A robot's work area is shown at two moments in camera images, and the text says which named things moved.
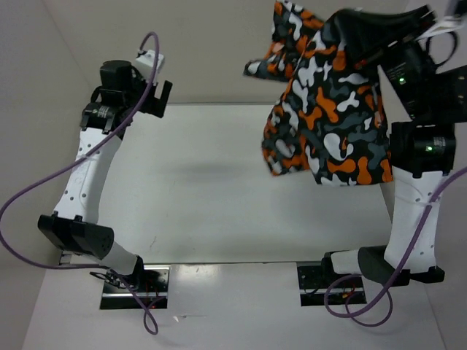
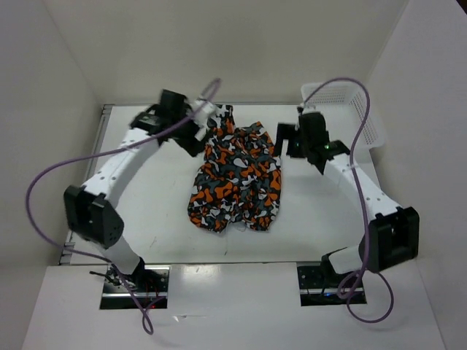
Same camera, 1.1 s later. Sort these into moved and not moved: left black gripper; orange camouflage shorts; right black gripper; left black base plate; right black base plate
Moved: orange camouflage shorts; right black gripper; left black gripper
Not moved: left black base plate; right black base plate
